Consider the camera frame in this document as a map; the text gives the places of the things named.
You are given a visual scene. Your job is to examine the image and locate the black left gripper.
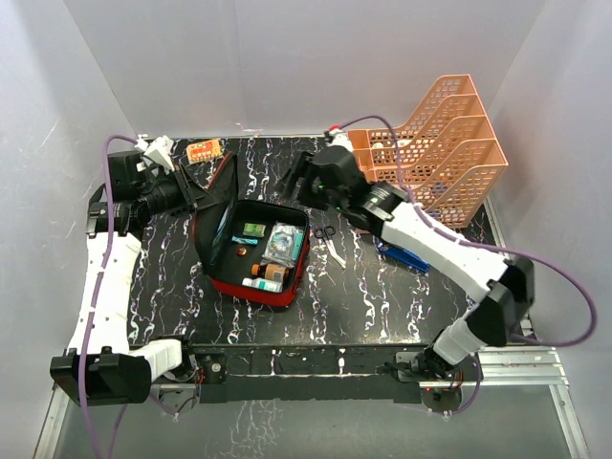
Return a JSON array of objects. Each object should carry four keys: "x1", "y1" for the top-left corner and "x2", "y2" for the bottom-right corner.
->
[{"x1": 138, "y1": 164, "x2": 218, "y2": 219}]

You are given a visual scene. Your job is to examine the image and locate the small teal packet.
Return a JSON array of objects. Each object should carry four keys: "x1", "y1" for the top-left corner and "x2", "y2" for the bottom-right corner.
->
[{"x1": 230, "y1": 236, "x2": 259, "y2": 246}]

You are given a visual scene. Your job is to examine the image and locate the black handled scissors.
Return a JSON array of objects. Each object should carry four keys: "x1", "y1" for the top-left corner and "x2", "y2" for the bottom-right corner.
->
[{"x1": 313, "y1": 226, "x2": 336, "y2": 239}]

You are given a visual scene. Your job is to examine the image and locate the green wind oil box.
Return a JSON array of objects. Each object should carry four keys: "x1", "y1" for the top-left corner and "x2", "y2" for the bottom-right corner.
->
[{"x1": 243, "y1": 223, "x2": 266, "y2": 238}]

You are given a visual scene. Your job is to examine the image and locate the teal round tape packet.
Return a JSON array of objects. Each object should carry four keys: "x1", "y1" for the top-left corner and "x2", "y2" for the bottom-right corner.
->
[{"x1": 263, "y1": 222, "x2": 304, "y2": 268}]

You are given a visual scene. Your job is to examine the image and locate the red black medicine case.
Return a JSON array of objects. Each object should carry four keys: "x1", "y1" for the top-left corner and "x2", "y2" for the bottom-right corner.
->
[{"x1": 192, "y1": 153, "x2": 310, "y2": 307}]

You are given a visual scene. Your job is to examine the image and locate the brown medicine bottle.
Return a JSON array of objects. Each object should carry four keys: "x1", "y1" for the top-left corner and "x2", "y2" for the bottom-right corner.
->
[{"x1": 251, "y1": 263, "x2": 290, "y2": 283}]

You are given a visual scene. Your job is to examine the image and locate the white green pill bottle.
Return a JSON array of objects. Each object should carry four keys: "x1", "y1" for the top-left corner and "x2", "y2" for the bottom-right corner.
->
[{"x1": 242, "y1": 277, "x2": 283, "y2": 294}]

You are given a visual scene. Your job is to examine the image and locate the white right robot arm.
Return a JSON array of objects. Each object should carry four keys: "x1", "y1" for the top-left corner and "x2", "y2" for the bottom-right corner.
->
[{"x1": 277, "y1": 131, "x2": 535, "y2": 380}]

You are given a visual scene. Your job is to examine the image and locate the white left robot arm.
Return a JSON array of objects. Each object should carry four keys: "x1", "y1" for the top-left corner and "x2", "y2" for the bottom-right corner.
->
[{"x1": 50, "y1": 136, "x2": 213, "y2": 406}]

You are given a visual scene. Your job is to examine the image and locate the orange snack packet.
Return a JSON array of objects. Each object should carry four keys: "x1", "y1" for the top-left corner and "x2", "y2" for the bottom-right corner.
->
[{"x1": 186, "y1": 139, "x2": 223, "y2": 164}]

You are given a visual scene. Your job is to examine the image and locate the blue stapler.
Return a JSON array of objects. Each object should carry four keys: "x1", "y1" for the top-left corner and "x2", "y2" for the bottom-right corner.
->
[{"x1": 376, "y1": 240, "x2": 429, "y2": 273}]

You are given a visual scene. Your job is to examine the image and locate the orange mesh file organizer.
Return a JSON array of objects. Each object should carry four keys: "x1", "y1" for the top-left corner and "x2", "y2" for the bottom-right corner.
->
[{"x1": 348, "y1": 74, "x2": 508, "y2": 229}]

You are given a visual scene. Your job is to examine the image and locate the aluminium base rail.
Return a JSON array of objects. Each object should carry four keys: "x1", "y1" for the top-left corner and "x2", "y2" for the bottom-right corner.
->
[{"x1": 34, "y1": 344, "x2": 590, "y2": 458}]

